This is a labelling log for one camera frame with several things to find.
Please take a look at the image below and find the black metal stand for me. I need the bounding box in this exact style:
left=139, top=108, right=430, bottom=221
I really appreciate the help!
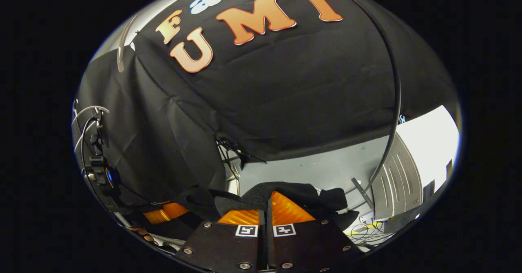
left=215, top=136, right=268, bottom=184

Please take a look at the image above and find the grey ribbed panel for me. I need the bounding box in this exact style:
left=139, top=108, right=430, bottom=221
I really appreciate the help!
left=370, top=132, right=423, bottom=221

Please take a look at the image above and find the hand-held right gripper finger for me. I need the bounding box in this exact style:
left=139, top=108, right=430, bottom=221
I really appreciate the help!
left=267, top=191, right=364, bottom=273
left=175, top=209, right=266, bottom=273

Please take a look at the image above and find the black clothes rail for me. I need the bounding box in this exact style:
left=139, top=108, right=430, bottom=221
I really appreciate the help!
left=326, top=0, right=402, bottom=194

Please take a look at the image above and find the white paper sheet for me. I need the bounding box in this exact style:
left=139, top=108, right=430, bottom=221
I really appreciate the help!
left=396, top=105, right=460, bottom=192

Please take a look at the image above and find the tangle of thin cables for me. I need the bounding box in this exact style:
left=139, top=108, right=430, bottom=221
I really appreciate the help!
left=345, top=220, right=394, bottom=247

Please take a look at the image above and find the grey metal bracket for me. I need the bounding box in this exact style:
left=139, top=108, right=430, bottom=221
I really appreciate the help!
left=345, top=177, right=374, bottom=209

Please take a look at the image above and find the black backdrop cloth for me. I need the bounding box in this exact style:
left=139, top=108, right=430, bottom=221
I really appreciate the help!
left=73, top=0, right=457, bottom=208

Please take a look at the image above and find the black knitted garment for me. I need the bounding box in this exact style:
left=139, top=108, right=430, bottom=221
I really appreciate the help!
left=179, top=181, right=360, bottom=233

